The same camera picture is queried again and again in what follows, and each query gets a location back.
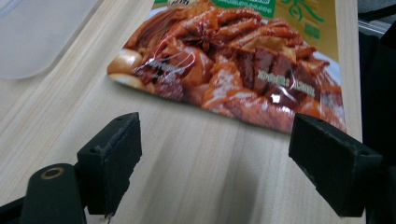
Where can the clear plastic container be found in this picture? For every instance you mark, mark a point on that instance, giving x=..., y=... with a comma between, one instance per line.
x=34, y=37

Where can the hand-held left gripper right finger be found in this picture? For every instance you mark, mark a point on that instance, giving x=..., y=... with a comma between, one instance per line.
x=336, y=168

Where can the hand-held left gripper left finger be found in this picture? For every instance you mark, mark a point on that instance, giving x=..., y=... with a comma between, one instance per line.
x=109, y=161

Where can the green red seasoning packet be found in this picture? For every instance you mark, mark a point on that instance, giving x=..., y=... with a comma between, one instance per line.
x=233, y=68

